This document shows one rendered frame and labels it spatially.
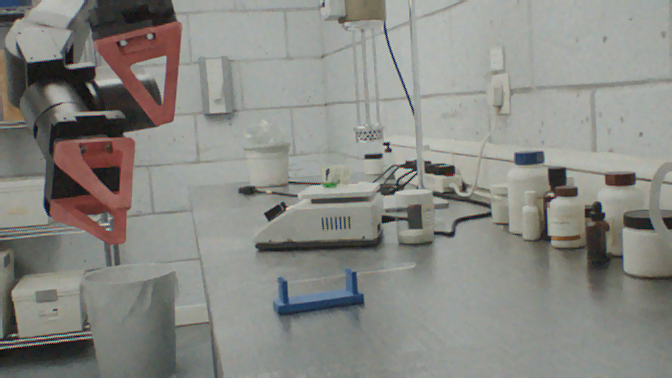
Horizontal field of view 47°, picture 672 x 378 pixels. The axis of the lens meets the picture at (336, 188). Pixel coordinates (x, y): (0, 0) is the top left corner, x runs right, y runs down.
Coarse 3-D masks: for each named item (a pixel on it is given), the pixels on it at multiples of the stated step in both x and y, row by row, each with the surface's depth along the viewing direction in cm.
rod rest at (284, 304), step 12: (348, 276) 88; (348, 288) 89; (276, 300) 87; (288, 300) 85; (300, 300) 86; (312, 300) 86; (324, 300) 86; (336, 300) 86; (348, 300) 87; (360, 300) 87; (288, 312) 85
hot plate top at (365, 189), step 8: (352, 184) 131; (360, 184) 130; (368, 184) 129; (376, 184) 128; (304, 192) 124; (312, 192) 123; (320, 192) 122; (328, 192) 122; (336, 192) 121; (344, 192) 121; (352, 192) 120; (360, 192) 120; (368, 192) 120
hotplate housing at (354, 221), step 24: (288, 216) 122; (312, 216) 121; (336, 216) 121; (360, 216) 120; (384, 216) 128; (264, 240) 123; (288, 240) 122; (312, 240) 122; (336, 240) 121; (360, 240) 121
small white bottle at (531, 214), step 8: (528, 192) 117; (536, 192) 117; (528, 200) 117; (536, 200) 117; (528, 208) 117; (536, 208) 117; (528, 216) 117; (536, 216) 116; (528, 224) 117; (536, 224) 117; (528, 232) 117; (536, 232) 117
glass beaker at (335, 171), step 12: (336, 144) 123; (348, 144) 125; (324, 156) 124; (336, 156) 124; (348, 156) 125; (324, 168) 124; (336, 168) 124; (348, 168) 125; (324, 180) 125; (336, 180) 124; (348, 180) 125
